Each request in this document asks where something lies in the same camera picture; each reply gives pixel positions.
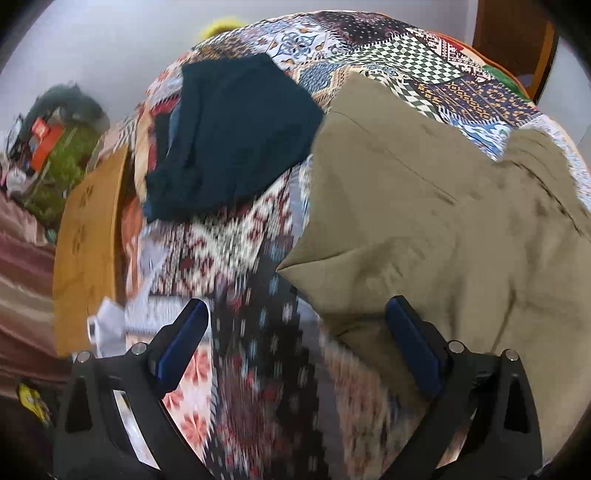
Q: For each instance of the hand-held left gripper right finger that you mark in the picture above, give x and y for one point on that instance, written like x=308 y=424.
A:
x=413 y=344

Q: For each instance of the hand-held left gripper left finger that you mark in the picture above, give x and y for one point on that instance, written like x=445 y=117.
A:
x=182 y=346

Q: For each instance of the olive green pants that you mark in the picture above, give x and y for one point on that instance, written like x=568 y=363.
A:
x=425 y=221

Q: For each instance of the white folded cloth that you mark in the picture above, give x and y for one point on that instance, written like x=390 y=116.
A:
x=108 y=325

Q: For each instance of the patchwork printed blanket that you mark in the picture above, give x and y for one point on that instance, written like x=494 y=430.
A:
x=258 y=277

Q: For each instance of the wooden lap desk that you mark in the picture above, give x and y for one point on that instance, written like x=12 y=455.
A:
x=87 y=244

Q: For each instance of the yellow printed item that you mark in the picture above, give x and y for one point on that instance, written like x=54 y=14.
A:
x=34 y=404

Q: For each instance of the striped red-brown curtain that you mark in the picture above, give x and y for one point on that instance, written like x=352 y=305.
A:
x=23 y=277

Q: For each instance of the green laundry basket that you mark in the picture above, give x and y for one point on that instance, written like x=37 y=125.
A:
x=64 y=170

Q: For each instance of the dark navy garment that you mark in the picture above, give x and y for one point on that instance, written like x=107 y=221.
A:
x=231 y=138

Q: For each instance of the striped patterned cloth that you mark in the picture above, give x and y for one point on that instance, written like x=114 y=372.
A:
x=122 y=134

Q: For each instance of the orange box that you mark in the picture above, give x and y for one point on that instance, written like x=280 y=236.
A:
x=44 y=141

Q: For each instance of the grey cloth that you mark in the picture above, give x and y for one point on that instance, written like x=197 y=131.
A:
x=74 y=104

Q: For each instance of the yellow curved object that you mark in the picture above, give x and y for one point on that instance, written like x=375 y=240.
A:
x=221 y=25

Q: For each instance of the brown wooden door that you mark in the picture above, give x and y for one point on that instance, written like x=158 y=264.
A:
x=508 y=32

